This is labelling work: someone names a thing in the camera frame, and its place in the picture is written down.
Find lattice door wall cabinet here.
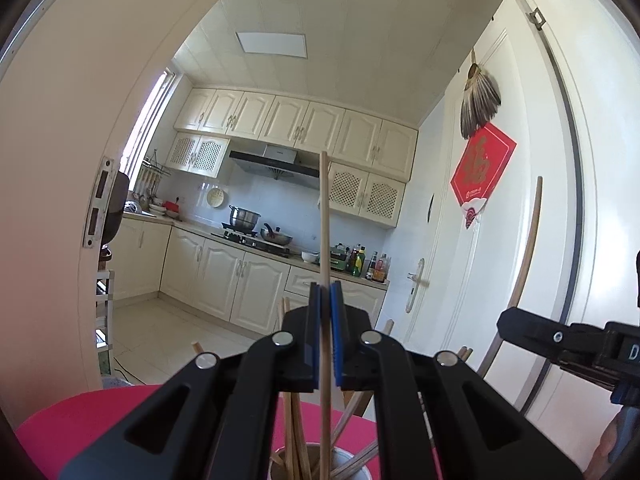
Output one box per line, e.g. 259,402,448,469
327,161,407,228
166,131,231,178

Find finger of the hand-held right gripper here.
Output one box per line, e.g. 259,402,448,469
496,306,607,362

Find pink cup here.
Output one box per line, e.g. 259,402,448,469
266,441,375,480

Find dark frying pan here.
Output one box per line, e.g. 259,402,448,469
260,223,294,247

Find black floor cable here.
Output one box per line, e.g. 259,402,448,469
114,357,148,386

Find white door handle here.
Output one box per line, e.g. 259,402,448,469
406,258,432,314

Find white panel door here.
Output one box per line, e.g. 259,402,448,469
375,0,583,411

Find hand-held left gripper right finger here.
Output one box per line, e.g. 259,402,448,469
330,281,584,480

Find steel cooking pot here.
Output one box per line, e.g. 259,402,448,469
229,205,262,231

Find pink round mat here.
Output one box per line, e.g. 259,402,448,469
15,384,442,480

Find person's right hand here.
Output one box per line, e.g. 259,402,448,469
585,410,625,480

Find feather fan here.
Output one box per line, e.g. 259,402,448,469
460,50,502,140

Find long brown chopstick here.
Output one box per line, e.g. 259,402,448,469
477,176,544,378

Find black gas stove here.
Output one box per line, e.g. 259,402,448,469
211,228,292,257

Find cream base cabinets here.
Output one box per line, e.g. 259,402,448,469
107,217,388,336

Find light wooden chopstick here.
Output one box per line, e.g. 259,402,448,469
319,151,333,480

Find metal door lock plate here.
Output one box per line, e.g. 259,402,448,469
82,156,117,250

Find group of wooden chopsticks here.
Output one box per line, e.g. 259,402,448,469
192,297,473,480

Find cream wooden door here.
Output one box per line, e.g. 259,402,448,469
0,0,261,421

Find cream wall cabinet row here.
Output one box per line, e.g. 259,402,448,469
173,87,418,183

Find hanging utensil rack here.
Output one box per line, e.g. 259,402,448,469
141,150,171,206

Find white metal storage rack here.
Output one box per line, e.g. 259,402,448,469
95,270,117,376

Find black range hood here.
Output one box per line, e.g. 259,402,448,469
229,144,321,191

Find kitchen window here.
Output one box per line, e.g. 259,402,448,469
122,72,176,196

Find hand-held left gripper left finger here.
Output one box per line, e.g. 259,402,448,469
59,282,322,480

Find red paper poster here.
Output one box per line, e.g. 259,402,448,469
450,122,517,231

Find ceiling light panel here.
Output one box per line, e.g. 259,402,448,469
236,31,308,57

